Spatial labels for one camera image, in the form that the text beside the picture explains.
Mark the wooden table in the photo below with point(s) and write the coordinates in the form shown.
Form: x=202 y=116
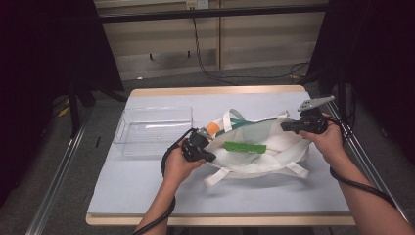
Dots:
x=215 y=90

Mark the green vegetable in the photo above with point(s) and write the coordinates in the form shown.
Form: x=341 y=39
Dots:
x=244 y=147

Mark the person's left hand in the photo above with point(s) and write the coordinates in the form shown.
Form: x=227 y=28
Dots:
x=177 y=166

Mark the person's right hand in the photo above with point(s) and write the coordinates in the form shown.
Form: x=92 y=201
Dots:
x=328 y=140

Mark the white wall socket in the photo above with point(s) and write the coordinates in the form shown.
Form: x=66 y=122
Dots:
x=197 y=4

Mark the clear plastic storage box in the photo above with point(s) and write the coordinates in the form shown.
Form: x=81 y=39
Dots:
x=153 y=130

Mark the white dotted tote bag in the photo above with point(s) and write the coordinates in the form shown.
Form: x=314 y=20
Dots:
x=261 y=163

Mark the black horizontal bar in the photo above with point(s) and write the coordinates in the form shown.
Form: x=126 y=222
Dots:
x=212 y=13

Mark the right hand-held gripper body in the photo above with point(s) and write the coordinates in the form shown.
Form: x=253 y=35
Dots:
x=311 y=120

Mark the dark curtain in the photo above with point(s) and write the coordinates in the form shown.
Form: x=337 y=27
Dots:
x=49 y=65
x=375 y=49

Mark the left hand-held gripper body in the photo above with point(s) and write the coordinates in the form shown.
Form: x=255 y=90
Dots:
x=195 y=143

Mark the black stand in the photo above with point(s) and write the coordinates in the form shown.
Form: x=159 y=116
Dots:
x=76 y=107

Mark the light blue table mat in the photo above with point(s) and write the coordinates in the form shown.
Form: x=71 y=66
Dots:
x=147 y=182

